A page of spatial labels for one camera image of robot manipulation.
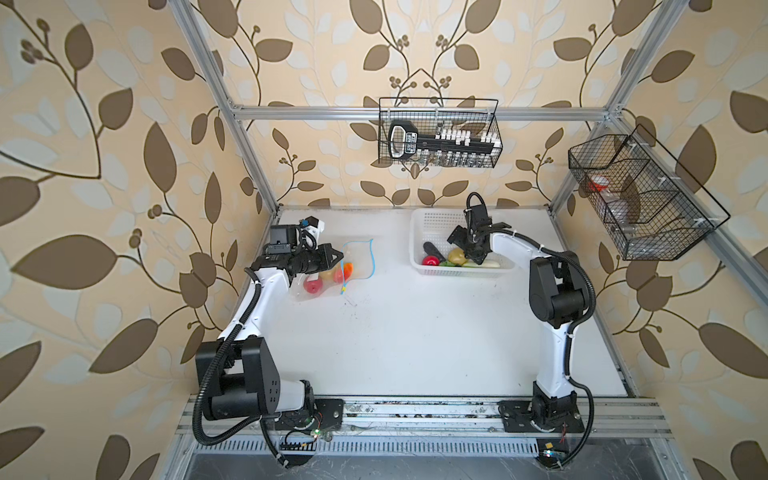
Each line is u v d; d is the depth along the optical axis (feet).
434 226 3.67
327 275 3.17
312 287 3.08
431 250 3.43
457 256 3.23
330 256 2.46
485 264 3.16
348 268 3.15
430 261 3.21
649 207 2.41
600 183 2.64
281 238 2.14
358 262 3.47
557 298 1.83
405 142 2.76
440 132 2.65
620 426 2.41
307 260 2.33
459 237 3.14
